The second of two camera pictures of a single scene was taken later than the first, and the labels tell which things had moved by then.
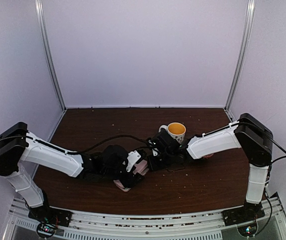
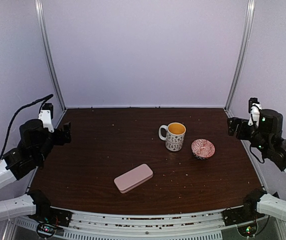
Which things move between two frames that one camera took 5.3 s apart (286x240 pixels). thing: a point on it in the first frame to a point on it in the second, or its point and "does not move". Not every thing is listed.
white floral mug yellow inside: x=177 y=130 does not move
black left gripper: x=132 y=180 to x=60 y=139
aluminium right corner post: x=239 y=69 does not move
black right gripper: x=153 y=165 to x=241 y=132
